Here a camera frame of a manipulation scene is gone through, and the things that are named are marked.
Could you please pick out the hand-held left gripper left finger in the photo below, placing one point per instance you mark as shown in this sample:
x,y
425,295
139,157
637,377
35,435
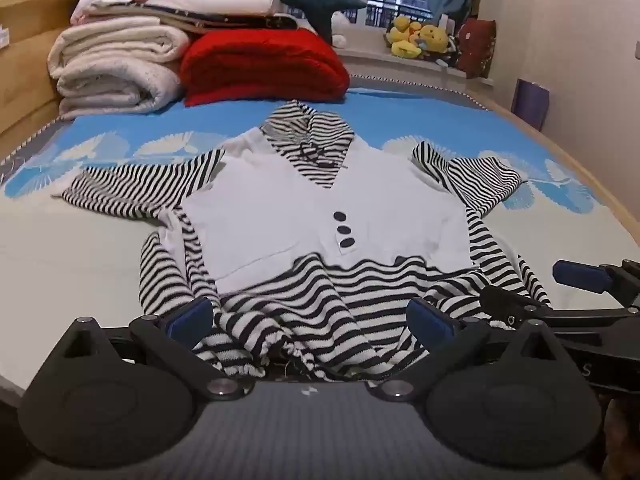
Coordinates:
x,y
190,321

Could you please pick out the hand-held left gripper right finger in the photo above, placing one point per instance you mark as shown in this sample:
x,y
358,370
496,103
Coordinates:
x,y
430,324

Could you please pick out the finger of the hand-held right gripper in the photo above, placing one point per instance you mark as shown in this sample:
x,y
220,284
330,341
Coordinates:
x,y
510,305
580,276

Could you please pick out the striped white hooded garment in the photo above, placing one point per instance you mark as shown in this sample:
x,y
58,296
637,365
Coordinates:
x,y
280,210

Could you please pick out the blue and cream printed bedsheet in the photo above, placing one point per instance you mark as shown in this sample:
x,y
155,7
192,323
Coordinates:
x,y
65,260

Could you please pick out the purple box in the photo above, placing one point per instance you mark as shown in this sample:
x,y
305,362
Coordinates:
x,y
531,102

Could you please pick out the dark red cushion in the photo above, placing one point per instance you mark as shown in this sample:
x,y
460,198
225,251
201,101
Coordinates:
x,y
475,47

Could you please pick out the cream folded blanket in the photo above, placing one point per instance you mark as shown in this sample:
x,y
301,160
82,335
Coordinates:
x,y
115,67

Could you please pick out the red folded blanket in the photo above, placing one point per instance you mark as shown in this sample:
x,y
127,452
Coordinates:
x,y
260,62

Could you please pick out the white window sill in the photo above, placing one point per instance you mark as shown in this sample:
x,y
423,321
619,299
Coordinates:
x,y
380,57

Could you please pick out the yellow duck plush toy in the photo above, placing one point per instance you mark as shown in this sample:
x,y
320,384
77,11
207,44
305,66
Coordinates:
x,y
434,39
404,35

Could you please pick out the white plush toy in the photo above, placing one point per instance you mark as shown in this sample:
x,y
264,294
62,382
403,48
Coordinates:
x,y
340,25

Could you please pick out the white wall socket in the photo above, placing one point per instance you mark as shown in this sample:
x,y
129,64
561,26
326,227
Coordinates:
x,y
637,50

